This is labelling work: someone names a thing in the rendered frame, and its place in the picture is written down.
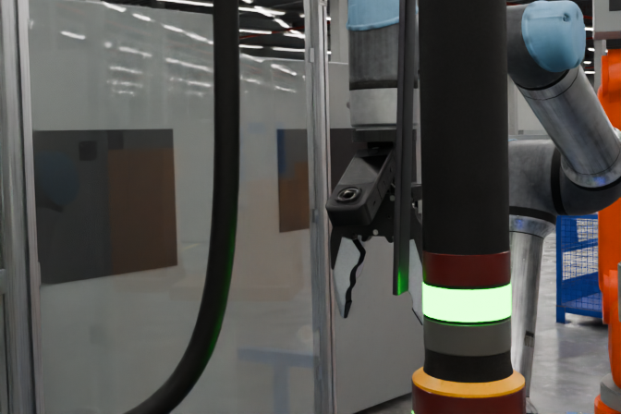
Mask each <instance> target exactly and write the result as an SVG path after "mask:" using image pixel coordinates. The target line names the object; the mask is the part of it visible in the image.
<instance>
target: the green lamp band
mask: <svg viewBox="0 0 621 414"><path fill-rule="evenodd" d="M422 291H423V312H424V313H425V314H426V315H427V316H430V317H433V318H435V319H440V320H446V321H455V322H486V321H493V320H499V319H503V318H505V317H507V316H509V315H510V314H511V283H510V285H508V286H504V287H500V288H494V289H484V290H453V289H442V288H436V287H432V286H426V285H425V284H424V283H422Z"/></svg>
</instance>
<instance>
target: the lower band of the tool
mask: <svg viewBox="0 0 621 414"><path fill-rule="evenodd" d="M513 371H514V372H513V374H512V375H511V376H510V377H508V378H505V379H504V380H500V381H495V382H489V383H456V382H449V381H444V380H440V379H436V378H433V377H431V376H429V375H428V374H426V373H425V372H424V371H423V367H421V368H420V369H418V370H417V371H415V372H414V373H413V375H412V381H413V383H414V384H415V385H416V386H418V387H419V388H421V389H423V390H425V391H428V392H431V393H435V394H438V395H443V396H456V397H492V396H504V395H508V394H512V393H514V392H516V391H518V390H520V389H521V388H522V387H523V386H524V385H525V378H524V377H523V375H522V374H520V373H519V372H517V371H515V370H514V369H513Z"/></svg>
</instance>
